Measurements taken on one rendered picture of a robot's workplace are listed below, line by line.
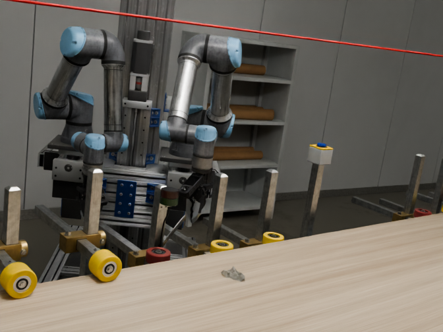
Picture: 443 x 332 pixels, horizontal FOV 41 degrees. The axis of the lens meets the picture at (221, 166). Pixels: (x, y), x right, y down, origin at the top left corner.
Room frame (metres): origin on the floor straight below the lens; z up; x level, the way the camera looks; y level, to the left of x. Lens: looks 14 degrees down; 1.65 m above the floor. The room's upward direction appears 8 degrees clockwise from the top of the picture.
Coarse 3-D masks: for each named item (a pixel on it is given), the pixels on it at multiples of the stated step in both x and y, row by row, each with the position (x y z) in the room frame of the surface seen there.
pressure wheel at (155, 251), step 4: (148, 248) 1.82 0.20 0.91; (152, 248) 1.82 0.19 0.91; (156, 248) 1.83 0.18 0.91; (160, 248) 1.83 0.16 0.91; (164, 248) 1.84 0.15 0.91; (148, 252) 1.79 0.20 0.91; (152, 252) 1.79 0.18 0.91; (156, 252) 1.80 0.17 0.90; (160, 252) 1.80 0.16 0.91; (164, 252) 1.81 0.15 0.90; (168, 252) 1.81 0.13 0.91; (148, 256) 1.78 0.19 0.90; (152, 256) 1.77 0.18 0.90; (156, 256) 1.77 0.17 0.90; (160, 256) 1.77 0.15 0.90; (164, 256) 1.78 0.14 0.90; (168, 256) 1.79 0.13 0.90; (148, 260) 1.78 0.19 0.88; (152, 260) 1.77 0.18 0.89; (156, 260) 1.77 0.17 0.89; (160, 260) 1.77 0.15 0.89; (164, 260) 1.78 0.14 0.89; (168, 260) 1.79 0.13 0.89
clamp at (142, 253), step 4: (132, 252) 1.85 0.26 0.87; (140, 252) 1.86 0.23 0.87; (144, 252) 1.87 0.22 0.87; (128, 256) 1.85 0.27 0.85; (132, 256) 1.84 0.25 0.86; (136, 256) 1.83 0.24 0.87; (140, 256) 1.83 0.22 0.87; (144, 256) 1.84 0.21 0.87; (128, 260) 1.85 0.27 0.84; (132, 260) 1.83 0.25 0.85; (136, 260) 1.82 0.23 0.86; (140, 260) 1.83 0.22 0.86; (128, 264) 1.85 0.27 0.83; (132, 264) 1.83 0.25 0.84; (136, 264) 1.82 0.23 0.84; (140, 264) 1.83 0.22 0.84
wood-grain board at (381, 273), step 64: (192, 256) 1.82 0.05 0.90; (256, 256) 1.90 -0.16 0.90; (320, 256) 1.98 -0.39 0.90; (384, 256) 2.07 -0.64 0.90; (0, 320) 1.27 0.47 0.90; (64, 320) 1.31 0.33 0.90; (128, 320) 1.35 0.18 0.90; (192, 320) 1.40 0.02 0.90; (256, 320) 1.44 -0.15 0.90; (320, 320) 1.49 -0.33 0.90; (384, 320) 1.55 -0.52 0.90
